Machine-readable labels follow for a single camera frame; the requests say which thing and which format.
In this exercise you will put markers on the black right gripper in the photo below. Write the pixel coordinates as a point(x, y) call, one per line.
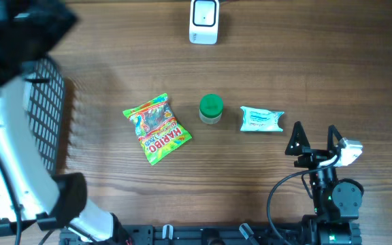
point(312, 156)

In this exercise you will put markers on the light blue tissue pack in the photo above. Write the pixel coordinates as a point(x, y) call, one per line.
point(260, 120)

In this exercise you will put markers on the green lid plastic jar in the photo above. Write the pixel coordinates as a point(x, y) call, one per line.
point(211, 108)

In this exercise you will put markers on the green Haribo candy bag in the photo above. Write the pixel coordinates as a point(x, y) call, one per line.
point(157, 129)

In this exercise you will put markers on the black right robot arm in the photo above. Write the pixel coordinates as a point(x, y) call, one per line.
point(336, 201)

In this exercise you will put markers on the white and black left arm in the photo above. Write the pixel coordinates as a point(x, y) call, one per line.
point(29, 30)

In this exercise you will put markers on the white barcode scanner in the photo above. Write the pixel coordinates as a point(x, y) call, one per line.
point(204, 21)

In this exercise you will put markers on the grey mesh shopping basket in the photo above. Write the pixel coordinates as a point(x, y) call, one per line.
point(44, 97)

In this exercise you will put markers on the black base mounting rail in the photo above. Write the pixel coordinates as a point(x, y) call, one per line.
point(194, 235)

